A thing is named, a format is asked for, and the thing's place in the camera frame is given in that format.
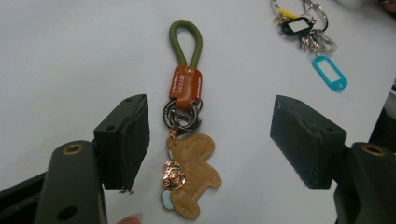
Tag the yellow plastic key tag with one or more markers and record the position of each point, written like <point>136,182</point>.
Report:
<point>288,13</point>

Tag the black plastic key tag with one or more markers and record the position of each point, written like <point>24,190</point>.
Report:
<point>288,30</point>

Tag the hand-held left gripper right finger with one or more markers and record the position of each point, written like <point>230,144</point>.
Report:
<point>306,140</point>

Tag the bunch of silver key rings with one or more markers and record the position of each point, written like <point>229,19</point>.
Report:
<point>317,42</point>

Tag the blue plastic key tag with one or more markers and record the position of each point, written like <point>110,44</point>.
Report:
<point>340,85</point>

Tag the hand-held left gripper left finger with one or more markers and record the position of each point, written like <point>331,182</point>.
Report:
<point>121,146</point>

